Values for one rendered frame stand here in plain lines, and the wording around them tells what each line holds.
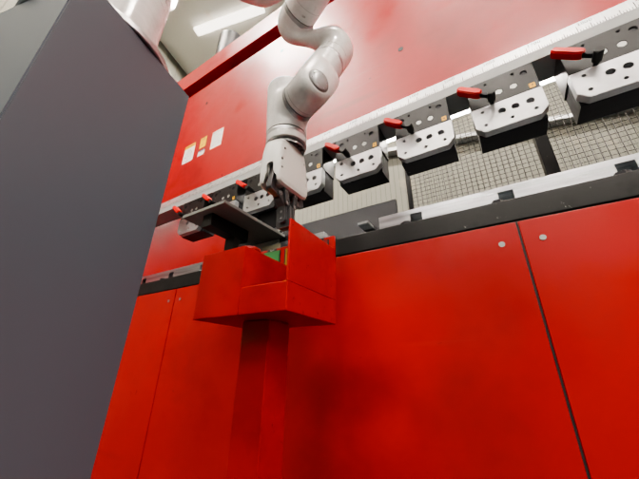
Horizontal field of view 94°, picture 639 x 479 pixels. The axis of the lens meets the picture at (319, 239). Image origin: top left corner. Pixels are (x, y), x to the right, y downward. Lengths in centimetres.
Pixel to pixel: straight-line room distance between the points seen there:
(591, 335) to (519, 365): 10
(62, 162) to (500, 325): 62
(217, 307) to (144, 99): 33
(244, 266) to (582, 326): 52
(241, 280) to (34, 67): 34
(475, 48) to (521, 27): 11
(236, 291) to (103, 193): 23
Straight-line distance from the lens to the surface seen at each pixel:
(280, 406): 56
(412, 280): 62
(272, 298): 46
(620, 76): 94
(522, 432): 59
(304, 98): 62
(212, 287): 56
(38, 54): 44
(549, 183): 81
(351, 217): 154
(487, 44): 109
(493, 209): 65
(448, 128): 91
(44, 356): 38
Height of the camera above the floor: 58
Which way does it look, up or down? 24 degrees up
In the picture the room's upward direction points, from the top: 1 degrees clockwise
